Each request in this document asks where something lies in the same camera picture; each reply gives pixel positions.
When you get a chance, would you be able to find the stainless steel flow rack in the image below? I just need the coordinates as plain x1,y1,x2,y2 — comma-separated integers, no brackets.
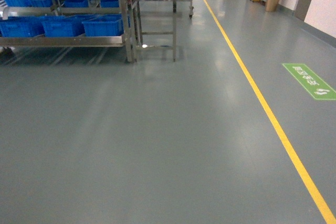
1,0,134,62

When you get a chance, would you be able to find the blue bin right bottom shelf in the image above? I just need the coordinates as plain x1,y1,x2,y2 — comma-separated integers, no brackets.
82,15,124,37

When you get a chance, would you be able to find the blue bin left bottom shelf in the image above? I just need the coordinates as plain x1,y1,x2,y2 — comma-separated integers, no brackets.
1,16,45,37

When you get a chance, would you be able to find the small stainless steel table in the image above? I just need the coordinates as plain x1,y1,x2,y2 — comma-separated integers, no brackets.
127,0,177,61

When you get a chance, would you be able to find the blue bin middle bottom shelf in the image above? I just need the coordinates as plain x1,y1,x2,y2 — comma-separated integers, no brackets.
41,15,94,37

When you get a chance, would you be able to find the blue bin shelf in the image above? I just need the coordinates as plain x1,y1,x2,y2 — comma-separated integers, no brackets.
41,15,94,37
82,15,124,37
1,16,45,37

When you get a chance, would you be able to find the green floor sign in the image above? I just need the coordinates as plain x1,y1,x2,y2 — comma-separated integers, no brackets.
282,63,335,101

